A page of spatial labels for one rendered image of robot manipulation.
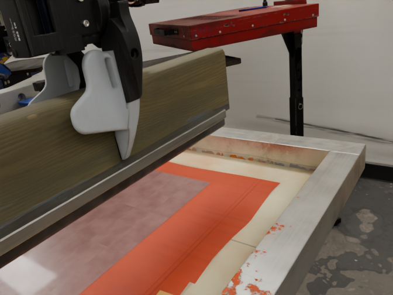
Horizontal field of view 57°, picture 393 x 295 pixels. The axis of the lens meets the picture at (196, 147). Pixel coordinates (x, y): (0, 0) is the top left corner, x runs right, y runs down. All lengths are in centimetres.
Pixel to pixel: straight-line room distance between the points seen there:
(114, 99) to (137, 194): 26
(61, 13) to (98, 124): 8
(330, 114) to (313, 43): 45
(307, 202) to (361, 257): 151
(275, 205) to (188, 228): 11
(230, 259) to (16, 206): 21
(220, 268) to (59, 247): 19
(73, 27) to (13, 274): 28
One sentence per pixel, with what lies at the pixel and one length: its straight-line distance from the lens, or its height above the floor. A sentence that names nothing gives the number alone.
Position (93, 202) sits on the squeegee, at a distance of 33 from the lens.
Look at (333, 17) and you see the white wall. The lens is 230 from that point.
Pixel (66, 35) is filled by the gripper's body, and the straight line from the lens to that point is 26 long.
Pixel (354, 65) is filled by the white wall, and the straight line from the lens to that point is 231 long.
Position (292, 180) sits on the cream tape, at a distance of 51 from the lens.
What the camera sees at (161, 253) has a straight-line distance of 41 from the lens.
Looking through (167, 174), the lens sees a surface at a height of 96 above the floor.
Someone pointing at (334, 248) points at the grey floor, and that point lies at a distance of 193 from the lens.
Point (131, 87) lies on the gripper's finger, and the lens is 29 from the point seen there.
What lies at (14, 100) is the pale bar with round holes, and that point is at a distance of 103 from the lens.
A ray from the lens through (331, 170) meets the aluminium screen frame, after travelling 47.
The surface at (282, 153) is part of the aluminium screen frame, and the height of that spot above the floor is 98.
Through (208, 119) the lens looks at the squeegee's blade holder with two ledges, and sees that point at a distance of 40.
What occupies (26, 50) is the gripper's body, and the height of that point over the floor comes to 119.
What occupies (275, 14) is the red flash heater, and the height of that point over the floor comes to 109.
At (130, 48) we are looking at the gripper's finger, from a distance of 27.
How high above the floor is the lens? 121
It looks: 23 degrees down
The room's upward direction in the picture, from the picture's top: 8 degrees counter-clockwise
